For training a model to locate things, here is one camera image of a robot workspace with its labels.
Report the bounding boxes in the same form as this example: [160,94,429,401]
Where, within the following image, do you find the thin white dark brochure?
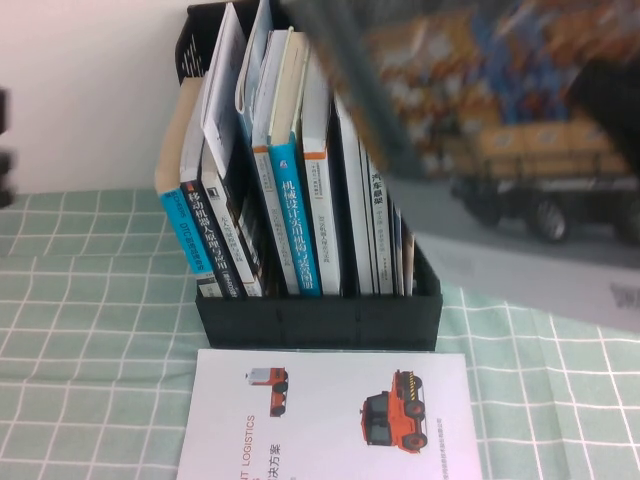
[199,2,269,296]

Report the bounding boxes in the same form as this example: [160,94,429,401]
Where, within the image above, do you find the thick white orange-band book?
[299,54,344,296]

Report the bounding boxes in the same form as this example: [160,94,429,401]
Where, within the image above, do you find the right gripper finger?
[563,58,640,136]

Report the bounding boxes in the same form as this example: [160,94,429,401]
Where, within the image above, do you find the black perforated book holder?
[172,2,445,351]

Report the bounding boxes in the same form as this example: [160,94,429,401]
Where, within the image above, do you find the slim white orange-band book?
[251,29,301,296]

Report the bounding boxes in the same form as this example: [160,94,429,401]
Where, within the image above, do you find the white brochure orange trucks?
[175,348,484,480]

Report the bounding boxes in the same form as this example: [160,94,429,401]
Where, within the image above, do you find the thick plain white book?
[332,94,379,296]

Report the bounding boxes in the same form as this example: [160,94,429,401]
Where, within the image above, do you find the white car suspension book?
[359,144,396,295]

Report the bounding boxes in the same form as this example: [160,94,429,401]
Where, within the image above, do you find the thin blue-edged magazine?
[389,199,405,296]

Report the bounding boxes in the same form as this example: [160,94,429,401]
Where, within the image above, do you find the blue spine mechanism book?
[267,29,321,297]

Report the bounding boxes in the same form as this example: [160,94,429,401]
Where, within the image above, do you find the green white checkered tablecloth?
[0,187,640,480]

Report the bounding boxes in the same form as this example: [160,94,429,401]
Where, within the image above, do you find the black spine robot book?
[178,89,249,300]

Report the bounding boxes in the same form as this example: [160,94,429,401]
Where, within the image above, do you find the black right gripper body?
[610,127,640,245]

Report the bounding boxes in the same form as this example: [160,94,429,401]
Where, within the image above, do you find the white black spine book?
[198,144,265,299]

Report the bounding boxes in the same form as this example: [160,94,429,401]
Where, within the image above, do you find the light blue spine book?
[153,77,209,275]

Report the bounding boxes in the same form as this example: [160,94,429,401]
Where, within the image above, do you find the thin pale blue magazine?
[234,0,276,146]

